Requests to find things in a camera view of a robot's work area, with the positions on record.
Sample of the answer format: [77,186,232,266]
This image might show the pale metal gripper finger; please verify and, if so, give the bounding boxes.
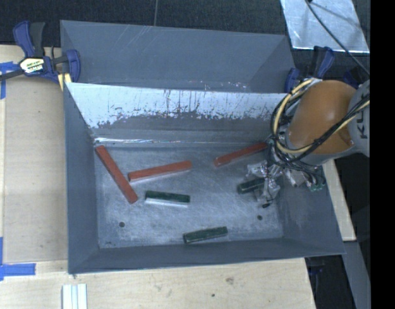
[246,162,271,178]
[260,176,281,201]

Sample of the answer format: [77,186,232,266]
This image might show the dark green flat block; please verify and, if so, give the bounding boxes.
[144,190,191,205]
[237,176,266,195]
[182,225,229,245]

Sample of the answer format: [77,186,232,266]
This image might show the red-brown flat block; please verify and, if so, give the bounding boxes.
[94,144,140,205]
[127,160,193,183]
[213,142,270,168]

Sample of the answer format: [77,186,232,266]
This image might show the grey metal bin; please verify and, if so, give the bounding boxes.
[59,19,347,275]

